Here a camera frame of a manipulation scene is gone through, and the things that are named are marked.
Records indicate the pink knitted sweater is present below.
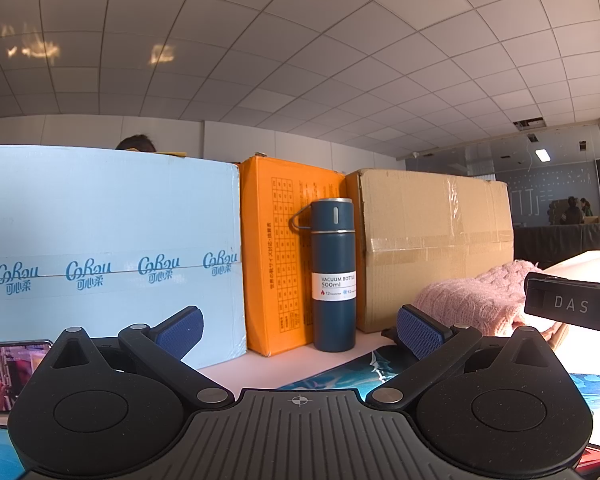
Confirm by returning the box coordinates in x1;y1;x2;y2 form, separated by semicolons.
412;260;571;337

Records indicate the large light blue cardboard box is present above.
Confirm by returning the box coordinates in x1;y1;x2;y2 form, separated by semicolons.
0;145;248;376

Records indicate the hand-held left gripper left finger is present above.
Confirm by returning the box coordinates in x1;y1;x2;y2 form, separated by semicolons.
17;305;236;407

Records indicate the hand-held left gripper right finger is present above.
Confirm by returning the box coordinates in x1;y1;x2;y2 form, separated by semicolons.
365;304;577;408

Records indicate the orange cardboard box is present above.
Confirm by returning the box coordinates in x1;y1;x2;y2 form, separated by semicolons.
237;154;348;358

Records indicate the person's head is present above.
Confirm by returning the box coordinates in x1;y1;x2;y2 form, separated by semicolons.
116;135;157;153

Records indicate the printed blue desk mat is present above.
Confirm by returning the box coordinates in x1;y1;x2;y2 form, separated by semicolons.
0;344;600;480

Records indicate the black partition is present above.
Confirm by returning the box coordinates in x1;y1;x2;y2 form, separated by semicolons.
512;220;600;272

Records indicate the black smartphone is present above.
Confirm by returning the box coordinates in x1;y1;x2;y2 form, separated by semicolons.
0;340;53;413

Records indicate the dark blue vacuum bottle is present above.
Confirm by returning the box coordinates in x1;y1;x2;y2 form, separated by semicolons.
288;197;357;352

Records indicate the brown taped cardboard box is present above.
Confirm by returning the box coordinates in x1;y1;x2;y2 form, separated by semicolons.
345;168;515;333

